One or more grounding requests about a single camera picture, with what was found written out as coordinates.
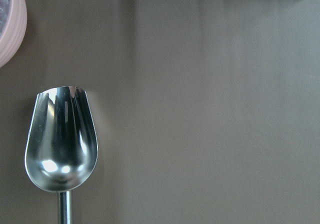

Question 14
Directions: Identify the steel ice scoop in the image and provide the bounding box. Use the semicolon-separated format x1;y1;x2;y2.
24;86;98;224

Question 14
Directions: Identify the pink bowl of ice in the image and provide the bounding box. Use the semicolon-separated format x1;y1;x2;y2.
0;0;27;67

